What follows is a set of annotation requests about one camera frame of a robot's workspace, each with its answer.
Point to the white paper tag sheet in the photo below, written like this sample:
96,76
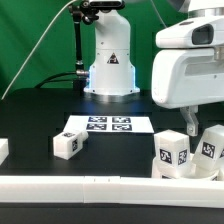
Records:
109,124

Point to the white front fence rail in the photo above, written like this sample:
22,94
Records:
118,190

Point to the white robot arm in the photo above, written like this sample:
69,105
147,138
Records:
111,75

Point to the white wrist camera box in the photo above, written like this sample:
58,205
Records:
196,32

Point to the white left fence rail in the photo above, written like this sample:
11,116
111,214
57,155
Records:
4,151

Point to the white fence rail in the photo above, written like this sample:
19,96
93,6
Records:
118,190
4,151

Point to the white round stool seat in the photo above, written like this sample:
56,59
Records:
196,171

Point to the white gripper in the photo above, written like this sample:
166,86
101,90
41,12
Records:
186,78

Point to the black overhead camera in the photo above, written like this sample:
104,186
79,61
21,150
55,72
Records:
103,4

